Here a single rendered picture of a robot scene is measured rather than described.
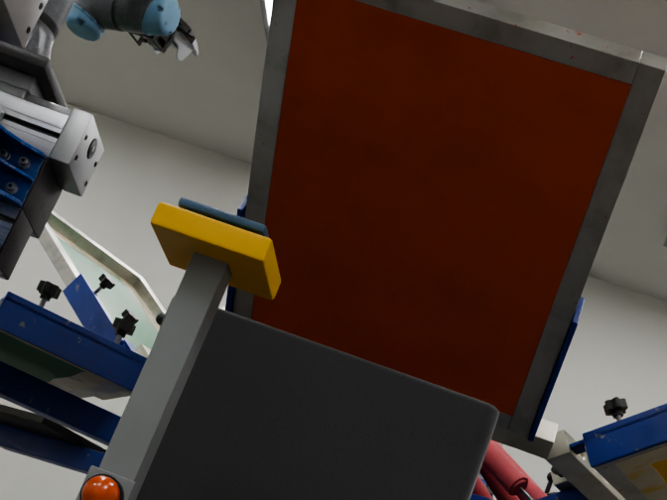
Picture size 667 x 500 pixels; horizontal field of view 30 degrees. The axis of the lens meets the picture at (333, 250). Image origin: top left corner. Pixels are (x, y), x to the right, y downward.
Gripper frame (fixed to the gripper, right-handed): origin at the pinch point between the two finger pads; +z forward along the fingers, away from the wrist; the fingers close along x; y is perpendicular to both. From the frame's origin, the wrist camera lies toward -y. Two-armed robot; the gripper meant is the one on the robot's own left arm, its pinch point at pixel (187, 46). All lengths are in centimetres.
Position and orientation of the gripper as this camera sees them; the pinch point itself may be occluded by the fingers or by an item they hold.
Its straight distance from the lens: 270.7
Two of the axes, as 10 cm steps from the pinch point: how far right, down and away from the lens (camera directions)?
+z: 3.4, 4.4, 8.3
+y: -4.7, 8.4, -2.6
